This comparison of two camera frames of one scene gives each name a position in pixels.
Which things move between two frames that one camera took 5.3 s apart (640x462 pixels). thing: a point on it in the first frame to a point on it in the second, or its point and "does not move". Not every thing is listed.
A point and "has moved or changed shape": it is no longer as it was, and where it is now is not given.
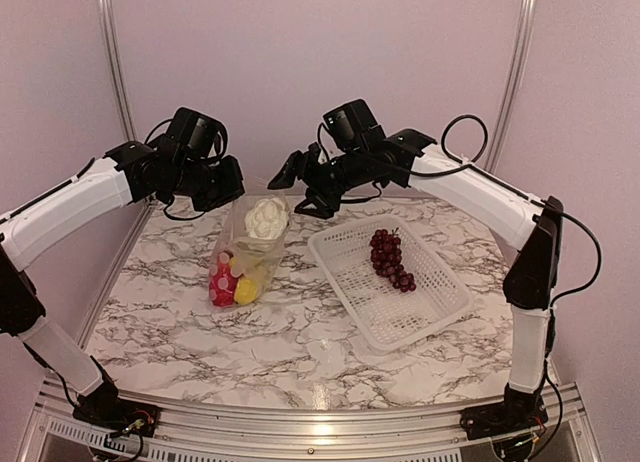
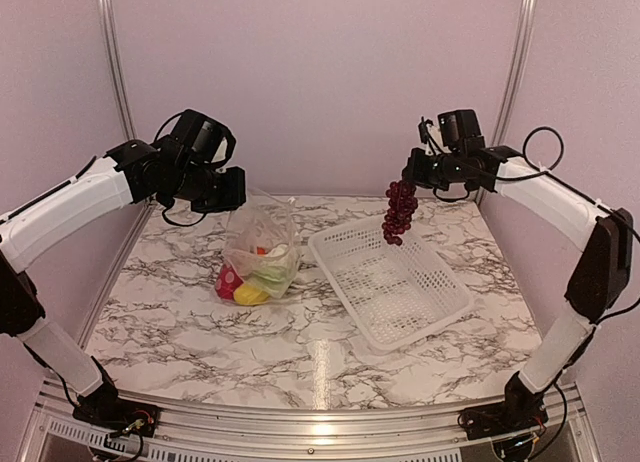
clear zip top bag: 246,255 has moved or changed shape
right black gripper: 291,169 to 413,171
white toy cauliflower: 267,218 to 276,269
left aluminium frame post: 105,9 does not move
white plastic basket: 386,316 does not move
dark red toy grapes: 386,258 to 402,204
